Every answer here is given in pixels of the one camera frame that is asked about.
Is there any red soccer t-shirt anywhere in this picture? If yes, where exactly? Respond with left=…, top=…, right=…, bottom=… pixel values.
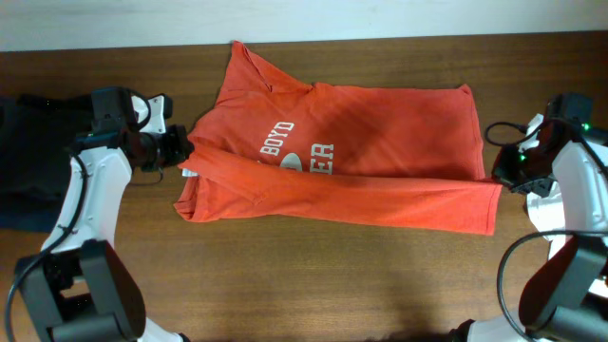
left=175, top=42, right=502, bottom=236

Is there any navy blue folded garment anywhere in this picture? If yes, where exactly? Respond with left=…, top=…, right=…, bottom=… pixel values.
left=1, top=190, right=64, bottom=233

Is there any white t-shirt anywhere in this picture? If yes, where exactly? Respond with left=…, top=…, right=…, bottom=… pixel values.
left=522, top=112, right=608, bottom=300

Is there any black folded garment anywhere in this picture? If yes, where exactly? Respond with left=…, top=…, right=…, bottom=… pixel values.
left=17, top=94, right=93, bottom=113

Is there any dark grey folded garment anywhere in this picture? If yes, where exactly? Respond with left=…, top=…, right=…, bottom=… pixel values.
left=1, top=97, right=93, bottom=198

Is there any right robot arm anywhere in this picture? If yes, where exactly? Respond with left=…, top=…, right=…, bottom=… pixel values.
left=445, top=93, right=607, bottom=341

